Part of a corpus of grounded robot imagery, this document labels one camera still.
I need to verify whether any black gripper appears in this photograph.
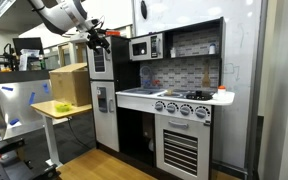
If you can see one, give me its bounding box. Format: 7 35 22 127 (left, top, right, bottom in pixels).
85 28 112 55

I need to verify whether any white fridge door with chalkboard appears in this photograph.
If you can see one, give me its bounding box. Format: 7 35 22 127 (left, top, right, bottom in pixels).
87 44 115 82

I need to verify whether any orange bowl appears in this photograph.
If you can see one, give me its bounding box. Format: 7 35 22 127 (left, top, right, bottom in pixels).
105 30 122 37

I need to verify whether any black and white toy kitchen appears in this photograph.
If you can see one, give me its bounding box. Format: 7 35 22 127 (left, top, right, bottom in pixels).
86 16 237 180

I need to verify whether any grey toy microwave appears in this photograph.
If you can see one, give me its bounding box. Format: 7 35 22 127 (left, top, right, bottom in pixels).
128 32 165 62

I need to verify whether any grey toy faucet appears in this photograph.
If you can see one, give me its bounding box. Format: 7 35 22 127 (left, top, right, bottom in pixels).
139 65 155 88

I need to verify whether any brown cardboard box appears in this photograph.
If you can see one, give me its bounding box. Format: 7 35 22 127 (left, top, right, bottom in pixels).
48 62 92 108

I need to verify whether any black oval whiteboard eraser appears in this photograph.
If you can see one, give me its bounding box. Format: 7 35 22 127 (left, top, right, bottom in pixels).
140 0 148 20

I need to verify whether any green plastic container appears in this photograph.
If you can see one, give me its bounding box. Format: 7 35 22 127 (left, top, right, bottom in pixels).
54 102 73 113

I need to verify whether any clear plastic box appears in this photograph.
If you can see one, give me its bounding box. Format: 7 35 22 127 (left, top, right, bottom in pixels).
19 48 41 71

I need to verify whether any black computer monitor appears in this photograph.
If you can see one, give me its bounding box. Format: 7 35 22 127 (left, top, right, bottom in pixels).
12 37 45 56

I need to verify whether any grey stove knob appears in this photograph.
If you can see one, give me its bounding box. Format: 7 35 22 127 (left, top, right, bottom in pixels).
166 102 179 114
179 104 192 117
154 100 165 112
194 105 210 119

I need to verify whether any white fridge door with dispenser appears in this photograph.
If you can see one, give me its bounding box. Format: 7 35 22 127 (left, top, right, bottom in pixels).
90 80 121 153

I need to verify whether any black lab equipment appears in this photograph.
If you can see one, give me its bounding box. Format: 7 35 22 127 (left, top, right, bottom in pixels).
2 42 18 71

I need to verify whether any silver metal panel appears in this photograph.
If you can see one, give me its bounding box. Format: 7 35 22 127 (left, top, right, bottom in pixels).
0 79 57 139

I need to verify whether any wooden side desk white leg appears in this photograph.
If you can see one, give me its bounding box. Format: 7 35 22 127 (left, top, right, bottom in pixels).
30 99 93 168

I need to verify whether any black toy pan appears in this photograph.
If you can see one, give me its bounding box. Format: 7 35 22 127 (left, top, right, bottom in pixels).
185 89 214 102

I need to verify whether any hanging wooden spatula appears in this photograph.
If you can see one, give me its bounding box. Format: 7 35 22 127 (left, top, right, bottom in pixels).
202 59 212 89

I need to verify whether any white cup with blue lid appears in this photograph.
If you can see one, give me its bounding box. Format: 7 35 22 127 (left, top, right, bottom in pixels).
208 43 217 55

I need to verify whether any silver toy kettle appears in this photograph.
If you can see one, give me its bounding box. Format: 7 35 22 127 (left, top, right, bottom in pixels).
147 138 156 153

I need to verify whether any white toy oven door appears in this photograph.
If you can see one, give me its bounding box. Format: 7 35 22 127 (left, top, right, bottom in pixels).
154 114 212 180

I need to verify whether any white bottle with orange cap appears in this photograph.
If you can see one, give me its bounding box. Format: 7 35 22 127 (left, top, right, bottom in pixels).
217 85 227 101

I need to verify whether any black robot cart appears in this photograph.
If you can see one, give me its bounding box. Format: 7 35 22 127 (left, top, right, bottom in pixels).
0 138 62 180

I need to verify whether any wooden frame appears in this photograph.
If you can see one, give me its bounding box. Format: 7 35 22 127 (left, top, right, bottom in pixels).
57 40 88 66

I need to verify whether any black floor cable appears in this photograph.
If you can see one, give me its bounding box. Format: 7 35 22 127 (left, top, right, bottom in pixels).
66 117 93 150

